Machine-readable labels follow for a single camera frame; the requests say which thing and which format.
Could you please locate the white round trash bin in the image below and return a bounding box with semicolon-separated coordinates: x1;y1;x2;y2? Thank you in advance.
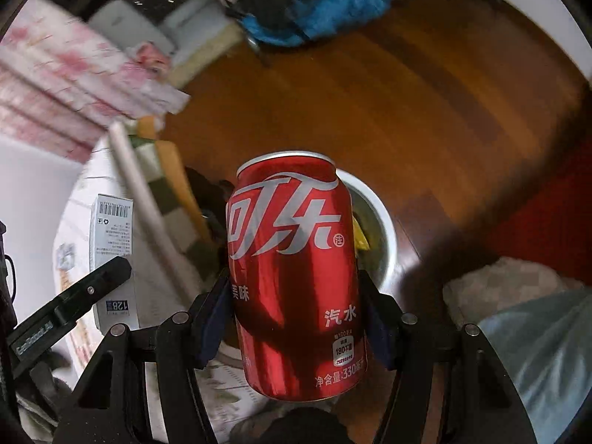
335;169;398;294

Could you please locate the white long box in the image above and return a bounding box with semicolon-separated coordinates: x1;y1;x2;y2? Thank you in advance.
90;194;142;329

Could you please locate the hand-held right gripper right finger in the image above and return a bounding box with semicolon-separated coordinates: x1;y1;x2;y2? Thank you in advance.
358;270;532;444

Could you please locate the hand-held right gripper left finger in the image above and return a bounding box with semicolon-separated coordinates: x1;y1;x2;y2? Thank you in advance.
53;280;234;444

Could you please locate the person's light blue clothing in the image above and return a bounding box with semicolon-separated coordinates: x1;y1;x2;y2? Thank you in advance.
476;287;592;444

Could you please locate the beige fuzzy slipper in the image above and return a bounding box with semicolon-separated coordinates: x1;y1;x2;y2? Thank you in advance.
444;256;588;329

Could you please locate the pink floral curtain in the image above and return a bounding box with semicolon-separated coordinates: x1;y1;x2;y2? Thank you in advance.
0;0;190;162

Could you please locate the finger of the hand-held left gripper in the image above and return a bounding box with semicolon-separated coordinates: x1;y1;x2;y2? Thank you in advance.
53;258;132;329

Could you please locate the yellow crumpled packet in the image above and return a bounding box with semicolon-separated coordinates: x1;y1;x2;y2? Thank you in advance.
352;215;371;253

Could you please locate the red soda can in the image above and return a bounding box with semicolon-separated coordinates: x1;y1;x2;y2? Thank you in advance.
225;150;368;401

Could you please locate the red mat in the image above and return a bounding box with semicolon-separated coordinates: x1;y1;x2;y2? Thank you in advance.
481;148;592;278

